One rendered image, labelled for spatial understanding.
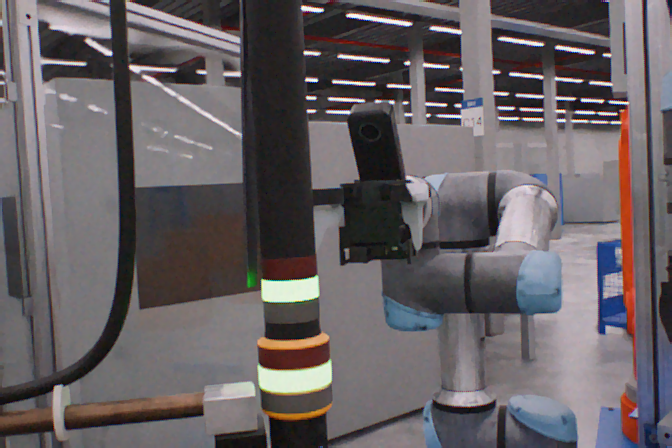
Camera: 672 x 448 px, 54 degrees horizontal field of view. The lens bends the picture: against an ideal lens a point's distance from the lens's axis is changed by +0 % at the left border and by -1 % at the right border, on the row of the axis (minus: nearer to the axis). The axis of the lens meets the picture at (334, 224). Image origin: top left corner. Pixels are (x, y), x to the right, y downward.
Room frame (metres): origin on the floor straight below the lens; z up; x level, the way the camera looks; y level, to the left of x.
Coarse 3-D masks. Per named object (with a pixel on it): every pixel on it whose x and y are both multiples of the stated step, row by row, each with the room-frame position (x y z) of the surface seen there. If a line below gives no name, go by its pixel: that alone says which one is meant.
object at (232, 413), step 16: (224, 384) 0.40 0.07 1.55; (208, 400) 0.38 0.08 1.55; (224, 400) 0.38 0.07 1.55; (240, 400) 0.38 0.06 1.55; (208, 416) 0.38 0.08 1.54; (224, 416) 0.38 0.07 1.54; (240, 416) 0.38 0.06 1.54; (256, 416) 0.38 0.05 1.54; (208, 432) 0.38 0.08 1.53; (224, 432) 0.38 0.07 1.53; (240, 432) 0.38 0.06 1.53; (256, 432) 0.38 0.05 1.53
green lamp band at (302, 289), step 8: (304, 280) 0.39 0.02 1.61; (312, 280) 0.39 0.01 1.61; (264, 288) 0.39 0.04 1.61; (272, 288) 0.39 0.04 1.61; (280, 288) 0.38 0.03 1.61; (288, 288) 0.38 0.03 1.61; (296, 288) 0.38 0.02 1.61; (304, 288) 0.39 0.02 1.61; (312, 288) 0.39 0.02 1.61; (264, 296) 0.39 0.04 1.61; (272, 296) 0.39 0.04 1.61; (280, 296) 0.38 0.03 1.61; (288, 296) 0.38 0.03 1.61; (296, 296) 0.38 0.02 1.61; (304, 296) 0.39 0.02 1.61; (312, 296) 0.39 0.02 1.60
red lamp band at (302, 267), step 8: (312, 256) 0.39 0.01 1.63; (264, 264) 0.39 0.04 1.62; (272, 264) 0.39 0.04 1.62; (280, 264) 0.38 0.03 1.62; (288, 264) 0.38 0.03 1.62; (296, 264) 0.38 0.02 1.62; (304, 264) 0.39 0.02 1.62; (312, 264) 0.39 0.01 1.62; (264, 272) 0.39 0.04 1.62; (272, 272) 0.39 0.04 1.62; (280, 272) 0.38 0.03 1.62; (288, 272) 0.38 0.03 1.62; (296, 272) 0.38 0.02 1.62; (304, 272) 0.39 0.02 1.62; (312, 272) 0.39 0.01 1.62
